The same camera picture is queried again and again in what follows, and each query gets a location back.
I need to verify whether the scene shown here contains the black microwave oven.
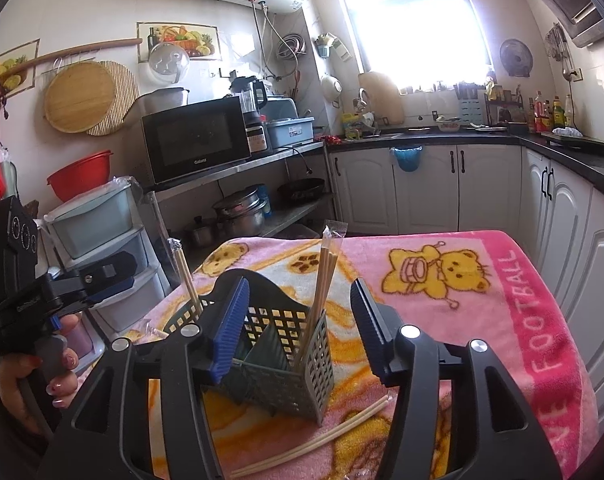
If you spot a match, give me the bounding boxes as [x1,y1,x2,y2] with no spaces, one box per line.
[131,96,251,186]

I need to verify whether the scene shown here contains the chopsticks pair long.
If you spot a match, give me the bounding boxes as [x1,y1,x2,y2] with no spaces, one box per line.
[294,220,347,370]

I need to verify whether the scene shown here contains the round bamboo board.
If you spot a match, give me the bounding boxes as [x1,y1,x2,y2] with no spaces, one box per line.
[44,61,139,136]

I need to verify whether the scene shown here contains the steel cooking pot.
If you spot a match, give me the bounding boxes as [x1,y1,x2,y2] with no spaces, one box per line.
[213,185,266,237]

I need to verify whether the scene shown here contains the red plastic basin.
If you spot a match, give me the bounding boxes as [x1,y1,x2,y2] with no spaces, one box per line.
[47,150,112,202]

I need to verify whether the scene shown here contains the person's left hand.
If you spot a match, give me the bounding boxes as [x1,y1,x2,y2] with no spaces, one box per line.
[0,311,83,434]

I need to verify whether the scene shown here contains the pink cartoon fleece blanket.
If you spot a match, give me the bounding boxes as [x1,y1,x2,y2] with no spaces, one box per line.
[76,228,600,480]

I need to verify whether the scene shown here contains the blue plastic storage box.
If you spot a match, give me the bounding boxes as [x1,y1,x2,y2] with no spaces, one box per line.
[266,117,314,148]

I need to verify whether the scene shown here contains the white kitchen cabinets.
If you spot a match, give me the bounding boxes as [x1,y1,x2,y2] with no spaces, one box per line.
[325,136,604,420]

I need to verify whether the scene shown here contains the chopsticks pair crossing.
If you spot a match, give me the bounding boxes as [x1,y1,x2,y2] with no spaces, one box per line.
[167,237,203,318]

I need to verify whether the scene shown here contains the dark green utensil caddy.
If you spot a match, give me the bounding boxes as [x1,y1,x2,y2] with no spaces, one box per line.
[162,268,337,428]

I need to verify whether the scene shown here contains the thin chopsticks pair right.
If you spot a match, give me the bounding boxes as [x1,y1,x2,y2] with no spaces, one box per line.
[230,394,394,479]

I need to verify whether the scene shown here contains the blue hanging bin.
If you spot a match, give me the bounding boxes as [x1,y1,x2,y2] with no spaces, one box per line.
[391,146,423,172]

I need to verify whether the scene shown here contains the grey plastic drawer unit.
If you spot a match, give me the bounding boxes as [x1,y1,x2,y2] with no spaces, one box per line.
[43,176,171,334]

